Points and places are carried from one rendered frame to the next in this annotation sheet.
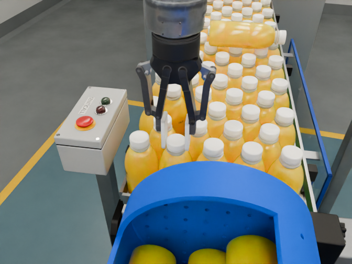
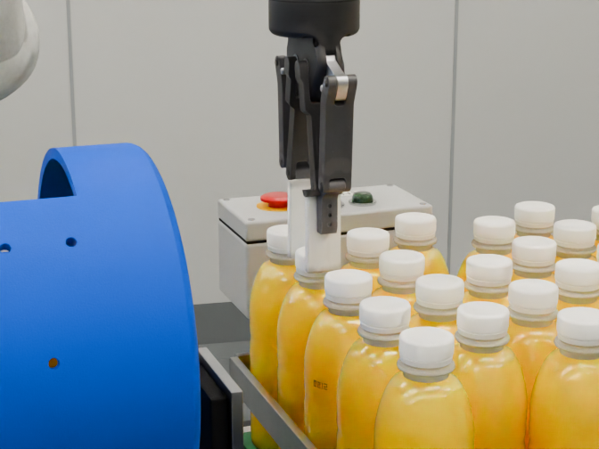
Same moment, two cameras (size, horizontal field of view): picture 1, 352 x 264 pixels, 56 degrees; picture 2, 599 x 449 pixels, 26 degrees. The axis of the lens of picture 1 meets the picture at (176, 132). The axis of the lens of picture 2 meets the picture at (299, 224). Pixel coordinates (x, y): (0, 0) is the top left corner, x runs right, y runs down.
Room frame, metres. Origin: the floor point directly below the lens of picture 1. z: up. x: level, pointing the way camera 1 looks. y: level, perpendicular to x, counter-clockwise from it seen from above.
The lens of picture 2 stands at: (-0.04, -0.93, 1.43)
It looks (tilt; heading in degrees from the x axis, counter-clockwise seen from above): 15 degrees down; 61
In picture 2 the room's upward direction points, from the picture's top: straight up
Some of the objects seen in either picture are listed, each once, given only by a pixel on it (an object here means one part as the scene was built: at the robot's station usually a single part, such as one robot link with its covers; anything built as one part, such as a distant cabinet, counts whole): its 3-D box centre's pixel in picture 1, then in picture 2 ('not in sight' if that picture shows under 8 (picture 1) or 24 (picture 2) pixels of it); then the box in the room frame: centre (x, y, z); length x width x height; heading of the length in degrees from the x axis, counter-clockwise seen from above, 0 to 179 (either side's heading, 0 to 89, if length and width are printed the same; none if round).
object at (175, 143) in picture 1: (176, 144); (317, 265); (0.49, 0.00, 1.10); 0.04 x 0.04 x 0.02
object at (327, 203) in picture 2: (197, 122); (331, 205); (0.48, -0.04, 1.16); 0.03 x 0.01 x 0.05; 81
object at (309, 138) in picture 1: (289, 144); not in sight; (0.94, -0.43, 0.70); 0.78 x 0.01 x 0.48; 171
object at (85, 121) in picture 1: (84, 122); (277, 200); (0.55, 0.19, 1.11); 0.04 x 0.04 x 0.01
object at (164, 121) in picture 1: (164, 130); (304, 217); (0.49, 0.02, 1.14); 0.03 x 0.01 x 0.07; 171
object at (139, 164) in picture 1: (142, 175); (288, 346); (0.50, 0.07, 1.00); 0.07 x 0.07 x 0.19
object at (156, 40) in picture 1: (176, 56); (314, 43); (0.48, 0.00, 1.29); 0.08 x 0.07 x 0.09; 81
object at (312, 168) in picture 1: (308, 179); not in sight; (0.54, -0.32, 0.94); 0.03 x 0.02 x 0.08; 171
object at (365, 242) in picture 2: (162, 123); (367, 247); (0.56, 0.03, 1.10); 0.04 x 0.04 x 0.02
